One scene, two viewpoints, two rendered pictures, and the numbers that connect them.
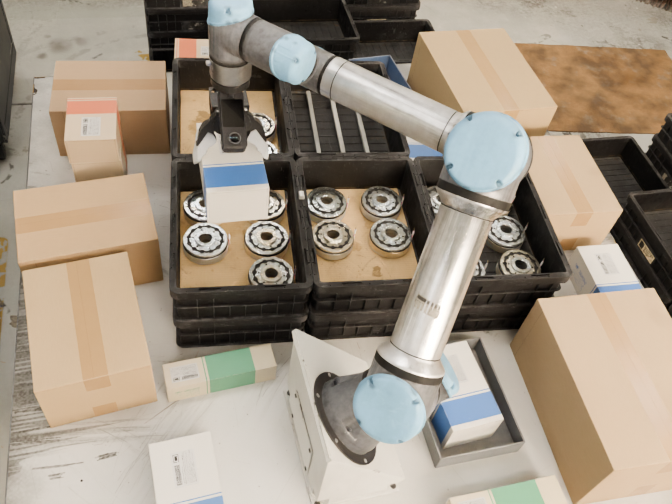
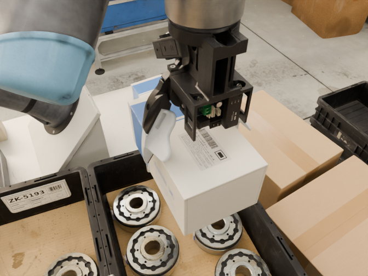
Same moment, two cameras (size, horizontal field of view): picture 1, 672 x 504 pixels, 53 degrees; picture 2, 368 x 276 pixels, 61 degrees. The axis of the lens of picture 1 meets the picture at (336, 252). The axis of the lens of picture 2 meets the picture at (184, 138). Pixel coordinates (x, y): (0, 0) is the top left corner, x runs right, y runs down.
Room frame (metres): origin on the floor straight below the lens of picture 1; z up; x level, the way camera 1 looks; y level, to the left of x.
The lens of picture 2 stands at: (1.30, 0.20, 1.45)
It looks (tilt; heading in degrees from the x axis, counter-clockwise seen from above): 46 degrees down; 175
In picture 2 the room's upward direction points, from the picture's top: straight up
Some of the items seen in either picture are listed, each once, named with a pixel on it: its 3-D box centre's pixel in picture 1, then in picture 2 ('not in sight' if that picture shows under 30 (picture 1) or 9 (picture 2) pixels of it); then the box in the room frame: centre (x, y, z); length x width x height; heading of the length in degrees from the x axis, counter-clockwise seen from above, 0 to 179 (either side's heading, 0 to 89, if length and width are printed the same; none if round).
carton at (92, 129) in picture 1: (93, 129); not in sight; (1.24, 0.66, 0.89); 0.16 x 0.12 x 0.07; 19
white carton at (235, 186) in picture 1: (231, 170); (190, 150); (0.98, 0.24, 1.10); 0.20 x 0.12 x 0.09; 21
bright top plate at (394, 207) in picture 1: (381, 201); not in sight; (1.21, -0.09, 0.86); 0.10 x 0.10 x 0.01
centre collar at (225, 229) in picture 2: (205, 238); (217, 223); (0.98, 0.30, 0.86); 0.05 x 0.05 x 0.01
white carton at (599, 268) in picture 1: (605, 285); not in sight; (1.18, -0.71, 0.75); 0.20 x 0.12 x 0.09; 19
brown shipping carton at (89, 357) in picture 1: (90, 336); (265, 151); (0.72, 0.49, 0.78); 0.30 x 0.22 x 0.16; 28
